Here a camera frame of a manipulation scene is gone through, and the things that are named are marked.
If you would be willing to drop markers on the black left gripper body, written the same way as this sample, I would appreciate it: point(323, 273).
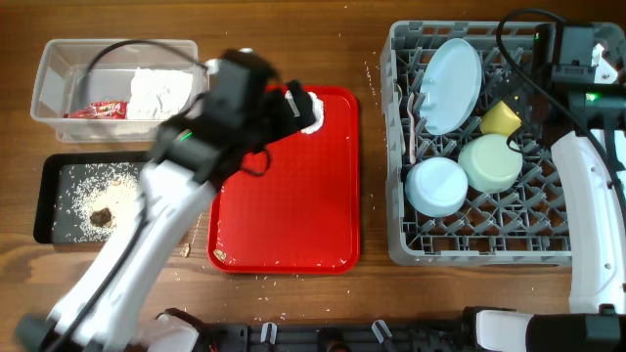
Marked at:
point(275, 114)

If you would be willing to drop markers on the yellow plastic cup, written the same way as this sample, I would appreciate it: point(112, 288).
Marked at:
point(500, 120)

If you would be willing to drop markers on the white tissue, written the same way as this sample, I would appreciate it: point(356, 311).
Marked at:
point(319, 113)

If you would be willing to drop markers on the white paper napkin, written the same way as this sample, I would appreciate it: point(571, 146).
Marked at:
point(157, 94)

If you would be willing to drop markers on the green bowl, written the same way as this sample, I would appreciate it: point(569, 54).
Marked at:
point(491, 166)

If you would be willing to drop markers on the large light blue plate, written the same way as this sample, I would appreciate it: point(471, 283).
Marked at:
point(451, 85)

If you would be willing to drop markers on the red snack wrapper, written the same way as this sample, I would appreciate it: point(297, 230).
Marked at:
point(101, 110)

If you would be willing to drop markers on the white plastic fork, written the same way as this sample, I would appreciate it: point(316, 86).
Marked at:
point(412, 134)

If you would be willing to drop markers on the small light blue saucer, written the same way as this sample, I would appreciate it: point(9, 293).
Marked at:
point(437, 187)

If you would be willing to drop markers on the brown food scraps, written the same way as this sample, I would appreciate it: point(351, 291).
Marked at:
point(93, 200)

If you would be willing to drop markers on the white plastic spoon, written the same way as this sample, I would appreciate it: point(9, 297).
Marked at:
point(399, 95)

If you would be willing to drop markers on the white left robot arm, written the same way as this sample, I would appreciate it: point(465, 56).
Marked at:
point(101, 312)

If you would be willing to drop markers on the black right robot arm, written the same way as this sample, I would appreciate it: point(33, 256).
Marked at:
point(591, 169)

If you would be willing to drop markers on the grey dishwasher rack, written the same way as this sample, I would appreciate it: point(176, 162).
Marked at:
point(526, 224)

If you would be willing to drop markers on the clear plastic waste bin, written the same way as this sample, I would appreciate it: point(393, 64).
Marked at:
point(74, 73)

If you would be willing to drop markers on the black food waste tray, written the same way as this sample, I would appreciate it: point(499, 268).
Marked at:
point(49, 185)

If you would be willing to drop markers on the red serving tray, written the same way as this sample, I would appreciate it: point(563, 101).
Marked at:
point(303, 215)

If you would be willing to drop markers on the peanut shell on tray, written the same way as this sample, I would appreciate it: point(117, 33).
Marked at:
point(220, 255)

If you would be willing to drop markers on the peanut shell on table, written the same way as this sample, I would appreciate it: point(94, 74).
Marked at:
point(186, 250)

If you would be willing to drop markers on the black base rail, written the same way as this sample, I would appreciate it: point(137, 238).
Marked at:
point(377, 336)

